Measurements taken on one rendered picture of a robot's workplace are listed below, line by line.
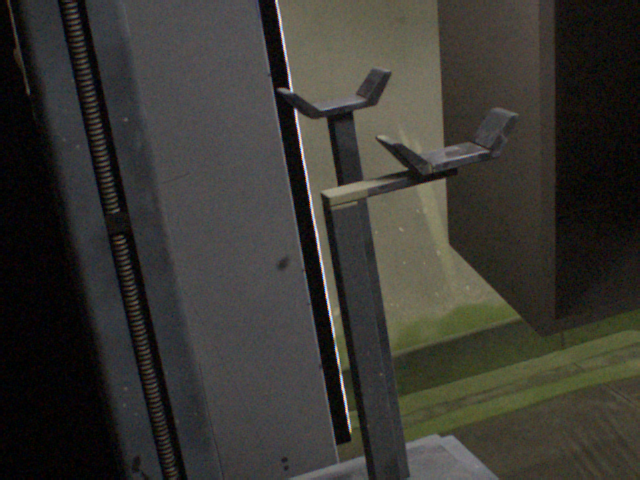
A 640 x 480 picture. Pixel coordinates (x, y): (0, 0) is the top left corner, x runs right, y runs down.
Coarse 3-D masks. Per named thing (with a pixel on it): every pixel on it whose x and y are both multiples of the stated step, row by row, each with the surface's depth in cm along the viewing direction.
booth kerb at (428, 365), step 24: (456, 336) 290; (480, 336) 292; (504, 336) 294; (528, 336) 296; (552, 336) 298; (576, 336) 300; (600, 336) 302; (408, 360) 287; (432, 360) 289; (456, 360) 291; (480, 360) 293; (504, 360) 295; (408, 384) 289; (432, 384) 291
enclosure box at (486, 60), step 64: (448, 0) 210; (512, 0) 188; (576, 0) 224; (448, 64) 216; (512, 64) 193; (576, 64) 230; (448, 128) 223; (576, 128) 236; (448, 192) 230; (512, 192) 205; (576, 192) 242; (512, 256) 211; (576, 256) 229; (576, 320) 209
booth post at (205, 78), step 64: (128, 0) 122; (192, 0) 124; (256, 0) 126; (192, 64) 126; (256, 64) 128; (192, 128) 127; (256, 128) 129; (192, 192) 129; (256, 192) 131; (192, 256) 130; (256, 256) 133; (192, 320) 132; (256, 320) 134; (256, 384) 136; (320, 384) 138; (256, 448) 138; (320, 448) 140
